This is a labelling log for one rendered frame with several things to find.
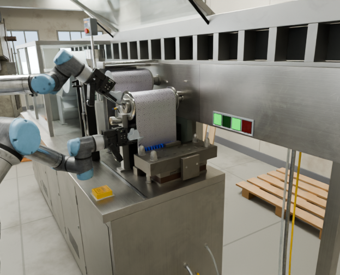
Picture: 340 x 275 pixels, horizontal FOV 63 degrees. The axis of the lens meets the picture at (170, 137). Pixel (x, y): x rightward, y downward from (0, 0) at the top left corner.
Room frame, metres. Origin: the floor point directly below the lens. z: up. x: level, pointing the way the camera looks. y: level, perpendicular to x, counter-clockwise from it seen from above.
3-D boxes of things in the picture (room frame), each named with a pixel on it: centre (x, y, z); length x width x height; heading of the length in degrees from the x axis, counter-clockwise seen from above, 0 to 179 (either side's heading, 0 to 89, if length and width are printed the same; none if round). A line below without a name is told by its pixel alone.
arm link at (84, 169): (1.19, 0.41, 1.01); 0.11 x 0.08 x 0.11; 67
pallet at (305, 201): (2.48, -1.34, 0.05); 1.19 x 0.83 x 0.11; 29
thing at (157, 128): (1.40, 0.06, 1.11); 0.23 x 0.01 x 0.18; 123
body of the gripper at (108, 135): (1.27, 0.26, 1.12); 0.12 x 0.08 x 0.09; 123
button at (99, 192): (1.12, 0.31, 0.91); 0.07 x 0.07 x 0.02; 33
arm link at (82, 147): (1.18, 0.40, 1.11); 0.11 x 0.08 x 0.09; 123
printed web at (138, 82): (1.56, 0.17, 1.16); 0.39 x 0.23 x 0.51; 33
